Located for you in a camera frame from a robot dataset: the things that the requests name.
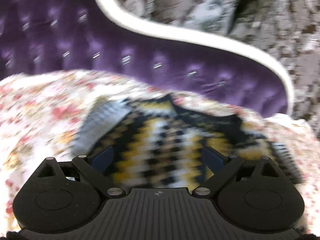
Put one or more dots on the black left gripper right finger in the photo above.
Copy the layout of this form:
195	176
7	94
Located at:
223	168

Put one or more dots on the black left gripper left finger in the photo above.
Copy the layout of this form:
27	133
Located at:
92	169

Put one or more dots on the yellow navy patterned knit sweater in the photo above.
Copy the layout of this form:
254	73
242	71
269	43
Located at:
156	143

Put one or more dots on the floral bed cover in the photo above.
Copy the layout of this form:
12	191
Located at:
41	115

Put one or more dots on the purple tufted white-framed headboard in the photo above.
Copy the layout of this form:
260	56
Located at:
41	36

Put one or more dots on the brown silver damask curtain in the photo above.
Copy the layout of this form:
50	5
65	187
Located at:
286	29

